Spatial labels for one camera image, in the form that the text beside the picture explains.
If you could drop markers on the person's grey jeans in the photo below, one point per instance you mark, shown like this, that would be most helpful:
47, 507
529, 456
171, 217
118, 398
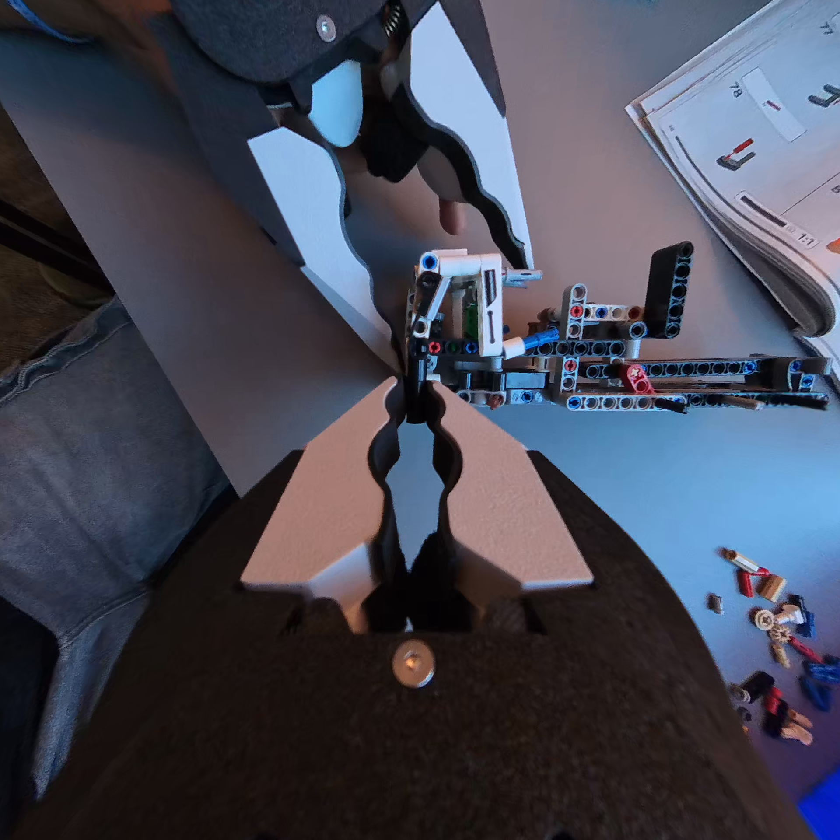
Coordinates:
85, 472

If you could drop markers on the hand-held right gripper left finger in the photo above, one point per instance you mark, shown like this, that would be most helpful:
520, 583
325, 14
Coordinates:
315, 525

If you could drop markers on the pile of small colourful lego pieces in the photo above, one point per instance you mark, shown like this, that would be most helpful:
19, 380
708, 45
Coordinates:
781, 630

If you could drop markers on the blue wristband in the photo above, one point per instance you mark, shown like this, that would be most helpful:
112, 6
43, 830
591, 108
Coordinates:
36, 23

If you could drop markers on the person's left forearm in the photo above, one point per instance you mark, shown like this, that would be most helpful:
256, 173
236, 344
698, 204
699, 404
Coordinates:
79, 16

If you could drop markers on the white black lego truck model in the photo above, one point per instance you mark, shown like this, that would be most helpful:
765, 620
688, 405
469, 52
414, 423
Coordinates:
489, 295

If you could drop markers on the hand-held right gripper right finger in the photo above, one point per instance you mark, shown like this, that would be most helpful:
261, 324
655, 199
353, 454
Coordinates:
518, 525

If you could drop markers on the black metal table leg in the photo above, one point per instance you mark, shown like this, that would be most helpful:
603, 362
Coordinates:
46, 243

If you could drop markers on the blue plastic bin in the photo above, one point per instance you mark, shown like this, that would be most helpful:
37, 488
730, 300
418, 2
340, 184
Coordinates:
820, 804

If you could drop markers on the long black lego pin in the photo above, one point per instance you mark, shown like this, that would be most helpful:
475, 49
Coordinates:
415, 387

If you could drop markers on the person's left hand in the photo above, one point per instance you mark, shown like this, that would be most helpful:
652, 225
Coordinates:
394, 164

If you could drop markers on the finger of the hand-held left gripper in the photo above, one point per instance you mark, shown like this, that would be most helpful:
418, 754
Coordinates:
459, 85
302, 197

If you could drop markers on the lego instruction booklet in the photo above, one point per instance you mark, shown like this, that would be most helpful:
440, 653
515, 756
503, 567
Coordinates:
754, 144

